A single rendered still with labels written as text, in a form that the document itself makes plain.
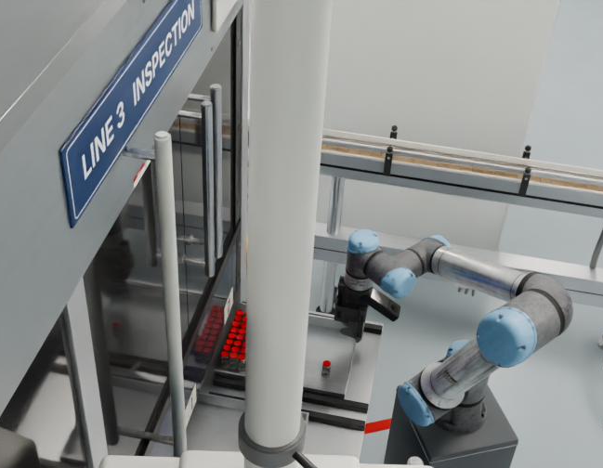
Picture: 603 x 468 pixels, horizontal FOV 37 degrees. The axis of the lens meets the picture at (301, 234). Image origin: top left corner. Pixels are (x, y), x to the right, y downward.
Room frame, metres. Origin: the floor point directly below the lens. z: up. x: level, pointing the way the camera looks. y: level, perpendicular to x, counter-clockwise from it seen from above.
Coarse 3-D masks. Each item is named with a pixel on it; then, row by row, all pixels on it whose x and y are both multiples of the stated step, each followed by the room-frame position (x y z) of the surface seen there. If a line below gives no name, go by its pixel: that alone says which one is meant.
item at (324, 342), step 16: (240, 304) 1.79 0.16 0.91; (320, 320) 1.75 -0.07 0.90; (320, 336) 1.71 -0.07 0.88; (336, 336) 1.72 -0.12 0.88; (320, 352) 1.65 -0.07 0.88; (336, 352) 1.66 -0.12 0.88; (352, 352) 1.63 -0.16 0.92; (320, 368) 1.60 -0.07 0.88; (336, 368) 1.60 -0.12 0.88; (304, 384) 1.53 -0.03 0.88; (320, 384) 1.54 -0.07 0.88; (336, 384) 1.54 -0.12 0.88
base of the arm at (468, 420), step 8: (480, 400) 1.52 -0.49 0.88; (456, 408) 1.50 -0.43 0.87; (464, 408) 1.50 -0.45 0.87; (472, 408) 1.50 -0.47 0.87; (480, 408) 1.52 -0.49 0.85; (448, 416) 1.51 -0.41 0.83; (456, 416) 1.49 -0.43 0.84; (464, 416) 1.49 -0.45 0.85; (472, 416) 1.50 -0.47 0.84; (480, 416) 1.51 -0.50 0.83; (440, 424) 1.50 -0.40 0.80; (448, 424) 1.49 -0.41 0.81; (456, 424) 1.49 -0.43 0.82; (464, 424) 1.49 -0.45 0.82; (472, 424) 1.49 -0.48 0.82; (480, 424) 1.51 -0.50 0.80; (456, 432) 1.48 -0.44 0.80; (464, 432) 1.48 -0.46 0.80; (472, 432) 1.49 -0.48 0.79
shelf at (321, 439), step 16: (224, 336) 1.69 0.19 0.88; (368, 336) 1.73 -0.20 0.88; (368, 352) 1.67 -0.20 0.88; (208, 368) 1.57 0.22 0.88; (352, 368) 1.61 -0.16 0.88; (368, 368) 1.61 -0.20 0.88; (208, 384) 1.52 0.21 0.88; (352, 384) 1.55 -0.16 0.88; (368, 384) 1.55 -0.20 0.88; (352, 400) 1.49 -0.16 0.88; (368, 400) 1.50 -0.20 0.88; (352, 416) 1.44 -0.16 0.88; (320, 432) 1.39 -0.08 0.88; (336, 432) 1.39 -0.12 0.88; (352, 432) 1.39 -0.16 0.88; (304, 448) 1.33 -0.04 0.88; (320, 448) 1.34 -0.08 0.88; (336, 448) 1.34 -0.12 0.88; (352, 448) 1.34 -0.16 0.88
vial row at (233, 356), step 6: (240, 324) 1.69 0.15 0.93; (240, 330) 1.67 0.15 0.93; (240, 336) 1.65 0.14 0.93; (234, 342) 1.63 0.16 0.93; (240, 342) 1.63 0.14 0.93; (234, 348) 1.60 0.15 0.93; (240, 348) 1.62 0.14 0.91; (234, 354) 1.58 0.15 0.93; (234, 360) 1.57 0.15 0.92; (234, 366) 1.57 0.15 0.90
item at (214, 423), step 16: (208, 400) 1.45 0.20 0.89; (224, 400) 1.45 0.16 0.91; (240, 400) 1.44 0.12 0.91; (192, 416) 1.41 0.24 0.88; (208, 416) 1.41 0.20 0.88; (224, 416) 1.42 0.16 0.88; (240, 416) 1.42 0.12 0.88; (304, 416) 1.41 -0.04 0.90; (192, 432) 1.36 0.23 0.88; (208, 432) 1.36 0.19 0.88; (224, 432) 1.37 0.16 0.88; (192, 448) 1.31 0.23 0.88; (208, 448) 1.31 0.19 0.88; (224, 448) 1.32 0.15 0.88
